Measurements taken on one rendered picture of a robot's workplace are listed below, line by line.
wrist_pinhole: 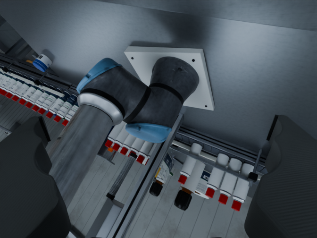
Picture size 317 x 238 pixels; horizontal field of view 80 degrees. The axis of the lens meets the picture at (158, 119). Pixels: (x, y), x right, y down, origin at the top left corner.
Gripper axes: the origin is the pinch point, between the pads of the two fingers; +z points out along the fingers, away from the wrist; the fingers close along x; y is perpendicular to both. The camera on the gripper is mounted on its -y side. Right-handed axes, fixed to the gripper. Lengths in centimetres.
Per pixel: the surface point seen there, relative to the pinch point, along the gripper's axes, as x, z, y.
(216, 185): 25, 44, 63
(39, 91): -83, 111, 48
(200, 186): 27, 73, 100
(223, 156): 29, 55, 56
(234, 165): 33, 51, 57
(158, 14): -0.2, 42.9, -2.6
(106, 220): -20, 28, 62
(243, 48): 19.3, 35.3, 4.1
